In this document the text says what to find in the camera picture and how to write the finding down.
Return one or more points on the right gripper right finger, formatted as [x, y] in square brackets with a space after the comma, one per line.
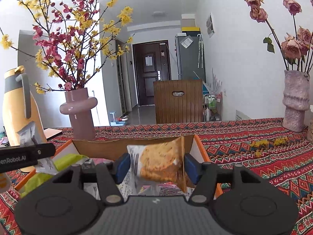
[204, 177]

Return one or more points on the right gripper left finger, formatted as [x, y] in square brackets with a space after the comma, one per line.
[109, 176]

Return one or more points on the pink snack packet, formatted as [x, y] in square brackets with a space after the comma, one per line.
[97, 161]

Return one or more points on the orange cracker snack packet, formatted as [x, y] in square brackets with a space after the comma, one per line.
[156, 164]

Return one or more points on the green snack bar packet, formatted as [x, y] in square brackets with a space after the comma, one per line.
[43, 175]

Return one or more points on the white cracker snack packet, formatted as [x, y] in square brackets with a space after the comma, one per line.
[127, 187]

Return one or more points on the red orange cardboard box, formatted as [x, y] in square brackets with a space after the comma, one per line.
[114, 148]

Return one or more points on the yellow thermos jug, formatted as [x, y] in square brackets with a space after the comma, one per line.
[19, 106]

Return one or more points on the brown wooden chair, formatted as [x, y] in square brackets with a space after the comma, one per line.
[178, 101]

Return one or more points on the pink glass vase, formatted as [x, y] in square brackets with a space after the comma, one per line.
[78, 106]

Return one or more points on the patterned red tablecloth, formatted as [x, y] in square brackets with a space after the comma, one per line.
[282, 157]

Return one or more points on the fallen yellow petals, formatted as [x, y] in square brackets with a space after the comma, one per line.
[265, 144]

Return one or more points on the grey refrigerator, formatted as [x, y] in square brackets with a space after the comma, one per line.
[190, 57]

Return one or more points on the clear cereal container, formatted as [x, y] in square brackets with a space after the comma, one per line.
[310, 127]

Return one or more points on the textured lilac vase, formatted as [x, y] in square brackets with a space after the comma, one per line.
[295, 99]

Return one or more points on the dark brown entry door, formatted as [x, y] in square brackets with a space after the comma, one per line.
[152, 63]

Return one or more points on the pink yellow blossom branches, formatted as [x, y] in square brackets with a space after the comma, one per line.
[70, 36]

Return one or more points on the yellow box atop fridge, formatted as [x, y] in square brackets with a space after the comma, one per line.
[190, 29]

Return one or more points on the wire storage rack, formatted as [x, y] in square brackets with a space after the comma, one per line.
[212, 104]

